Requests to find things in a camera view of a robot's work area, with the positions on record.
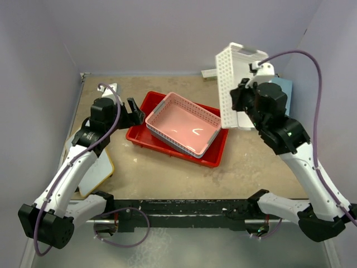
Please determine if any small white red box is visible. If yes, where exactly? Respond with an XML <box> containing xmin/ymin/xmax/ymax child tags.
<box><xmin>201</xmin><ymin>69</ymin><xmax>217</xmax><ymax>82</ymax></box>

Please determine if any light blue perforated basket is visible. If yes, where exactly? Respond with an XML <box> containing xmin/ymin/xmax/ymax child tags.
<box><xmin>270</xmin><ymin>77</ymin><xmax>293</xmax><ymax>118</ymax></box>

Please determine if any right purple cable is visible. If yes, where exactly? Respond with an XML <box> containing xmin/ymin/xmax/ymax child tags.
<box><xmin>258</xmin><ymin>50</ymin><xmax>357</xmax><ymax>227</ymax></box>

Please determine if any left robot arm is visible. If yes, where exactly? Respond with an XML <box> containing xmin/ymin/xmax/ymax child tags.
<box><xmin>18</xmin><ymin>97</ymin><xmax>145</xmax><ymax>256</ymax></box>

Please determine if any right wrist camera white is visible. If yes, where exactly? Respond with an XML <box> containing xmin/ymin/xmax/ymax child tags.
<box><xmin>245</xmin><ymin>61</ymin><xmax>275</xmax><ymax>88</ymax></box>

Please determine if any pink perforated basket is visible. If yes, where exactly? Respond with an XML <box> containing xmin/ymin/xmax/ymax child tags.
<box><xmin>145</xmin><ymin>92</ymin><xmax>221</xmax><ymax>154</ymax></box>

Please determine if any yellow-rimmed whiteboard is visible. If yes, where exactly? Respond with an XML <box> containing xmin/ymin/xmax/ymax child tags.
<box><xmin>64</xmin><ymin>117</ymin><xmax>115</xmax><ymax>199</ymax></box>

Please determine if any white perforated basket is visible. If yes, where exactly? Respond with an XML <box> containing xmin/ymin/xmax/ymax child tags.
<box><xmin>215</xmin><ymin>42</ymin><xmax>268</xmax><ymax>131</ymax></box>

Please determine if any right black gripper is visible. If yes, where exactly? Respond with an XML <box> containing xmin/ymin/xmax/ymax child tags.
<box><xmin>230</xmin><ymin>78</ymin><xmax>264</xmax><ymax>131</ymax></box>

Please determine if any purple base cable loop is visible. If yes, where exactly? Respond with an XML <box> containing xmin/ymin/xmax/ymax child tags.
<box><xmin>93</xmin><ymin>207</ymin><xmax>151</xmax><ymax>248</ymax></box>

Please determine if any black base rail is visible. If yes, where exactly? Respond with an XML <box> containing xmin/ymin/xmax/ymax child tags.
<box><xmin>94</xmin><ymin>190</ymin><xmax>277</xmax><ymax>233</ymax></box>

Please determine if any red plastic tray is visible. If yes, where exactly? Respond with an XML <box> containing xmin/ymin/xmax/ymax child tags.
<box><xmin>126</xmin><ymin>91</ymin><xmax>229</xmax><ymax>168</ymax></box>

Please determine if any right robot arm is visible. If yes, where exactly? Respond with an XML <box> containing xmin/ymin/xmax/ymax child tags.
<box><xmin>230</xmin><ymin>78</ymin><xmax>356</xmax><ymax>242</ymax></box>

